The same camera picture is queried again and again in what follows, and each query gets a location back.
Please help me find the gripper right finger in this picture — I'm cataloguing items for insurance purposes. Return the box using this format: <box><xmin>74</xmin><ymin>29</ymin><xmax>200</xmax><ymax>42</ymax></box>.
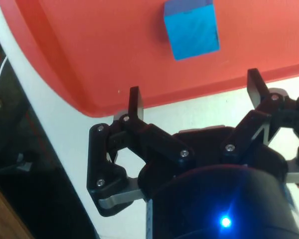
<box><xmin>221</xmin><ymin>68</ymin><xmax>299</xmax><ymax>185</ymax></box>

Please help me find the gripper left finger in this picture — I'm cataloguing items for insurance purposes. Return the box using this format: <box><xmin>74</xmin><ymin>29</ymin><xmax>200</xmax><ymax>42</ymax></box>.
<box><xmin>86</xmin><ymin>86</ymin><xmax>196</xmax><ymax>217</ymax></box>

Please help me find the large blue block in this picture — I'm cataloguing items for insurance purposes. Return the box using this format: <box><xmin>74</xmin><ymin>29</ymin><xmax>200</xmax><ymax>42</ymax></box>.
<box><xmin>162</xmin><ymin>0</ymin><xmax>221</xmax><ymax>61</ymax></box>

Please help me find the red tray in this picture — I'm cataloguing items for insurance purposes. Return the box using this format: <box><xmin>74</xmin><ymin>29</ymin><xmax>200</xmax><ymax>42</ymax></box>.
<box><xmin>0</xmin><ymin>0</ymin><xmax>299</xmax><ymax>120</ymax></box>

